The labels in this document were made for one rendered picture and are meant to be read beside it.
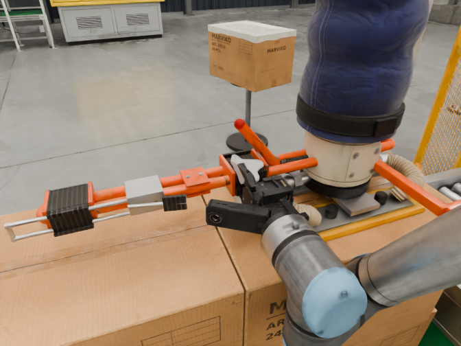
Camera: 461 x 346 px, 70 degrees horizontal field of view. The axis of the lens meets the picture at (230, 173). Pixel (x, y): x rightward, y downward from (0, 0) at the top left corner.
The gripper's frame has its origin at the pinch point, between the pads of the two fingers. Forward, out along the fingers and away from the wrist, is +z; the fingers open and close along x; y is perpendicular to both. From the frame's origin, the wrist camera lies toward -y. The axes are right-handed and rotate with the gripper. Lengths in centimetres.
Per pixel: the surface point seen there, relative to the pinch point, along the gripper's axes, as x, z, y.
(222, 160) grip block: 2.8, 1.6, -1.5
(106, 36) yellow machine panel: -106, 721, -11
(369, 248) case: -12.3, -19.6, 24.3
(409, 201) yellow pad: -9.9, -11.9, 42.0
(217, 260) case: -12.7, -11.4, -7.1
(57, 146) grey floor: -111, 253, -79
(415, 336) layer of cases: -63, -20, 57
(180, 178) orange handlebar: 0.7, 1.0, -11.0
